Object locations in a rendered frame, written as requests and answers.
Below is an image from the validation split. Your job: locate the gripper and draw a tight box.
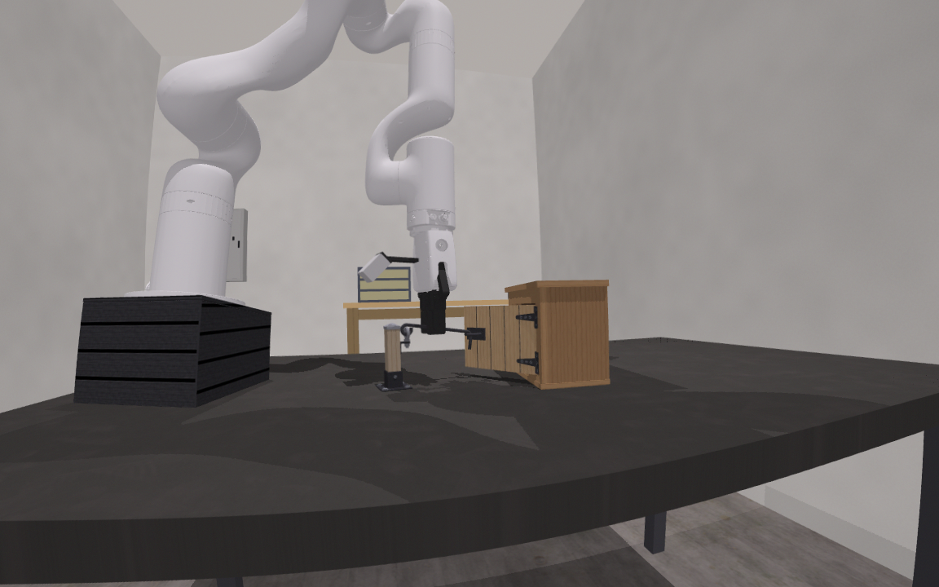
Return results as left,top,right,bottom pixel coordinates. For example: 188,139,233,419
409,228,457,335

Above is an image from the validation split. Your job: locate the light wooden cabinet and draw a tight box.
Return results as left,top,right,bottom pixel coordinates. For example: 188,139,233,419
464,280,610,390

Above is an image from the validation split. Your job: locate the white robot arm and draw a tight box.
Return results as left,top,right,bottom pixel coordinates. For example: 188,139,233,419
124,0,456,306

